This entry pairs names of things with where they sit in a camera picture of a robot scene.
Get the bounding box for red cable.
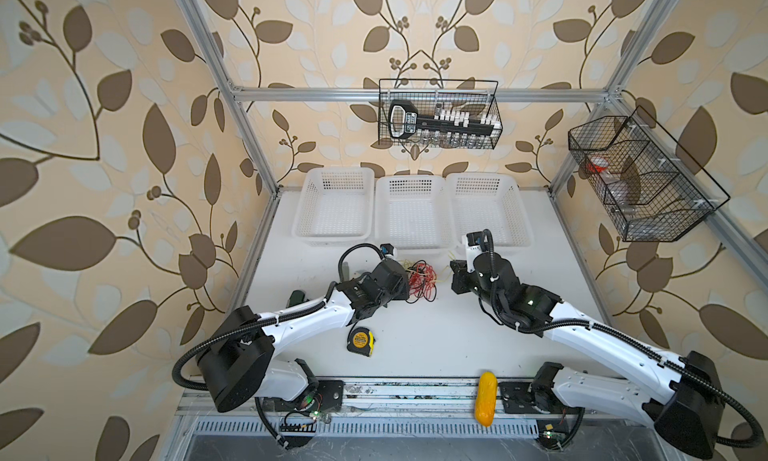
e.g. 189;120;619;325
405;259;439;304

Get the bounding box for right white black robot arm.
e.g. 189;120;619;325
451;229;765;460

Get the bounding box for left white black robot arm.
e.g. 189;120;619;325
171;243;410;450

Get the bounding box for yellow black tape measure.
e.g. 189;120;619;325
346;326;375;357

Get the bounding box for right white plastic basket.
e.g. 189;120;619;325
446;172;534;249

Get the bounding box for white plastic basket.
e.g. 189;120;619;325
292;167;375;245
446;172;534;249
374;175;455;252

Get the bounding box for middle white plastic basket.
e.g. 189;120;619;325
374;175;455;252

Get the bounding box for left white plastic basket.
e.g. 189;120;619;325
292;167;375;245

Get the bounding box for yellow corn toy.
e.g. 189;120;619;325
474;371;498;427

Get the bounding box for black socket tool set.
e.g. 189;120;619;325
383;99;503;140

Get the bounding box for red white item in basket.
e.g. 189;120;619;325
584;156;610;175

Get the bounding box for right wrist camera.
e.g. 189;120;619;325
464;231;488;273

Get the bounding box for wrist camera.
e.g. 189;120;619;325
379;243;397;258
464;231;488;273

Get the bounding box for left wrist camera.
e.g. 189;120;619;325
379;243;397;258

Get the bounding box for back black wire basket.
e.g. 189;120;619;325
378;77;504;150

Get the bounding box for side black wire basket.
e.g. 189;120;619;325
568;106;731;243

